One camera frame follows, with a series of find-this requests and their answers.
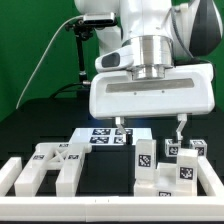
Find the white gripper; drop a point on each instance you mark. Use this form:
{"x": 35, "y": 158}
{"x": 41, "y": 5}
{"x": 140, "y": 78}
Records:
{"x": 184, "y": 90}

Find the white chair seat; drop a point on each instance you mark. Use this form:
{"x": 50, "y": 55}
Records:
{"x": 165, "y": 183}

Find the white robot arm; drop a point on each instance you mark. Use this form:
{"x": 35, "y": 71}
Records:
{"x": 149, "y": 63}

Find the white tagged cube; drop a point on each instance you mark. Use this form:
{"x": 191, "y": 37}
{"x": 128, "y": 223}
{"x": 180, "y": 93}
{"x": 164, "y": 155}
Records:
{"x": 171, "y": 148}
{"x": 200, "y": 145}

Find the white U-shaped fence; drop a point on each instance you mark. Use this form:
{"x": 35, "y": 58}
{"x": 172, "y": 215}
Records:
{"x": 209, "y": 207}

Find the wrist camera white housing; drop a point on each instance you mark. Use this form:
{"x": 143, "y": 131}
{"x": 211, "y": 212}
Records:
{"x": 117, "y": 60}

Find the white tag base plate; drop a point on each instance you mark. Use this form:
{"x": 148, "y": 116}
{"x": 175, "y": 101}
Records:
{"x": 108, "y": 136}

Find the white chair back frame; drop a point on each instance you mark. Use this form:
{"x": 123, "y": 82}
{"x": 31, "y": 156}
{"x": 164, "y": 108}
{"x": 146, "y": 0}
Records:
{"x": 67, "y": 158}

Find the black camera stand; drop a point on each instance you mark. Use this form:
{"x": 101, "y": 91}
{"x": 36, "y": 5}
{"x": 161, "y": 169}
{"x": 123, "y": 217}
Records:
{"x": 82, "y": 33}

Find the grey camera on stand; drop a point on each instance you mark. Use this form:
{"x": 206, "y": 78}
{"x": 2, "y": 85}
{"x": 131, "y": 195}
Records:
{"x": 100, "y": 19}

